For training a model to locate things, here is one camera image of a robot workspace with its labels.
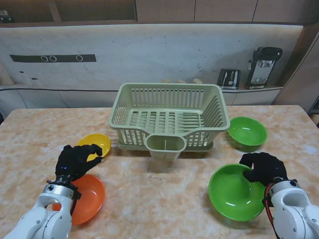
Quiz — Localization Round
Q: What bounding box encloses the wide green plastic bowl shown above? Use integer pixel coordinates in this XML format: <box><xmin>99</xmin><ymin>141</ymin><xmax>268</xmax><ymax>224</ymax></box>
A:
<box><xmin>208</xmin><ymin>163</ymin><xmax>267</xmax><ymax>222</ymax></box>

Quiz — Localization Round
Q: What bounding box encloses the wooden wall cabinet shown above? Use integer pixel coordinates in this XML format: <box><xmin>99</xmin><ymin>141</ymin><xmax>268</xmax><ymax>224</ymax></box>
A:
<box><xmin>0</xmin><ymin>0</ymin><xmax>319</xmax><ymax>25</ymax></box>

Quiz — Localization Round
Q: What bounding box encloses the orange plastic bowl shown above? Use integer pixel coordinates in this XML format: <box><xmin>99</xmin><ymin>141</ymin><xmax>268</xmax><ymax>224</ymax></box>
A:
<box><xmin>51</xmin><ymin>174</ymin><xmax>106</xmax><ymax>226</ymax></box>

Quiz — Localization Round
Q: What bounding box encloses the black wall strip with rings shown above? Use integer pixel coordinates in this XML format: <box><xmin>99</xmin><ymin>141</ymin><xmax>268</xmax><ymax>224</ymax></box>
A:
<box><xmin>9</xmin><ymin>54</ymin><xmax>97</xmax><ymax>63</ymax></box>

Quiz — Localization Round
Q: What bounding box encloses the black toaster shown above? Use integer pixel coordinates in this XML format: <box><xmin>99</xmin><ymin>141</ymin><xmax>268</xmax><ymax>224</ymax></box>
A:
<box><xmin>216</xmin><ymin>68</ymin><xmax>241</xmax><ymax>90</ymax></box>

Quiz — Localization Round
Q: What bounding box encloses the pale green cutlery holder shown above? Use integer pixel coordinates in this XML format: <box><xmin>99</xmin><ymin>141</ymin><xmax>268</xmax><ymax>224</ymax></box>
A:
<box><xmin>145</xmin><ymin>133</ymin><xmax>187</xmax><ymax>161</ymax></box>

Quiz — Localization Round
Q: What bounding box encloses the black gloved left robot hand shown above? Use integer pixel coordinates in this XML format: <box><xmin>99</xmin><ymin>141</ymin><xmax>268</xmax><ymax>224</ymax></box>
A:
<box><xmin>55</xmin><ymin>143</ymin><xmax>105</xmax><ymax>182</ymax></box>

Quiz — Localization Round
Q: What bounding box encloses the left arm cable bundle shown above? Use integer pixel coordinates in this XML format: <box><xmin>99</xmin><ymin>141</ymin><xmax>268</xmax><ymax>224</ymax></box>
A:
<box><xmin>68</xmin><ymin>184</ymin><xmax>82</xmax><ymax>216</ymax></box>

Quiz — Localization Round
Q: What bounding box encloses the small dark box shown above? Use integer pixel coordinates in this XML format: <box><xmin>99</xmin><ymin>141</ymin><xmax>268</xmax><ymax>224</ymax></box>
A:
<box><xmin>0</xmin><ymin>9</ymin><xmax>12</xmax><ymax>23</ymax></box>

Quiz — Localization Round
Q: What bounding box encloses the black silver coffee machine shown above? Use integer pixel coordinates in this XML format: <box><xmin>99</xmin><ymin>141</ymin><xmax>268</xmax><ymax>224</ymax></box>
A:
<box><xmin>245</xmin><ymin>45</ymin><xmax>284</xmax><ymax>90</ymax></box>

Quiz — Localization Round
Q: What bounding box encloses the pale green plastic dish rack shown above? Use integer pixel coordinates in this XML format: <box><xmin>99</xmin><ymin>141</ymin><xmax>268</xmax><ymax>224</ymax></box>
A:
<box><xmin>108</xmin><ymin>83</ymin><xmax>230</xmax><ymax>147</ymax></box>

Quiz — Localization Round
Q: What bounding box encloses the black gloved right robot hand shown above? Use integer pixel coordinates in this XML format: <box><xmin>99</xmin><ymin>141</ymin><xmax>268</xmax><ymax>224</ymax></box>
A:
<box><xmin>239</xmin><ymin>152</ymin><xmax>289</xmax><ymax>187</ymax></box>

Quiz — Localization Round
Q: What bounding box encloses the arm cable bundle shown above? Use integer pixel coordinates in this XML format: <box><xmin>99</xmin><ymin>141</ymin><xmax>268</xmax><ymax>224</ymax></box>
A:
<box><xmin>68</xmin><ymin>184</ymin><xmax>82</xmax><ymax>216</ymax></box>
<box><xmin>262</xmin><ymin>184</ymin><xmax>281</xmax><ymax>239</ymax></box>

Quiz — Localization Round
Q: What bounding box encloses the yellow plastic bowl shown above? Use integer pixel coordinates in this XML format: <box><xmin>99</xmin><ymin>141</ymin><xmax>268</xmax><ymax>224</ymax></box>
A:
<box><xmin>77</xmin><ymin>133</ymin><xmax>112</xmax><ymax>158</ymax></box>

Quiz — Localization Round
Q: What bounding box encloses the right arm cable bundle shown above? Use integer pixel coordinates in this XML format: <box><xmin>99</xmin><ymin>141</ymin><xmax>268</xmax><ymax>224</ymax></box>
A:
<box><xmin>262</xmin><ymin>184</ymin><xmax>281</xmax><ymax>239</ymax></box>

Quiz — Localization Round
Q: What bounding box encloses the white kitchen counter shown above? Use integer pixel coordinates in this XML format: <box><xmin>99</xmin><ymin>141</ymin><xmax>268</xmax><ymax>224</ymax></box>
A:
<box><xmin>0</xmin><ymin>83</ymin><xmax>285</xmax><ymax>110</ymax></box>

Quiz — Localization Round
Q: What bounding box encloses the small deep green bowl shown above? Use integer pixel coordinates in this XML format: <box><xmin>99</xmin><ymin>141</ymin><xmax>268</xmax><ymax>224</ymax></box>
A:
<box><xmin>228</xmin><ymin>117</ymin><xmax>269</xmax><ymax>152</ymax></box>

